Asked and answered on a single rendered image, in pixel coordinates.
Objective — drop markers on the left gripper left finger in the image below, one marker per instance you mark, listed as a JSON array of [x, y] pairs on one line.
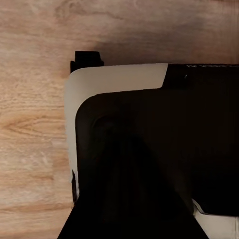
[[84, 219]]

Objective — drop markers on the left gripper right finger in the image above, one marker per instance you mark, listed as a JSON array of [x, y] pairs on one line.
[[173, 218]]

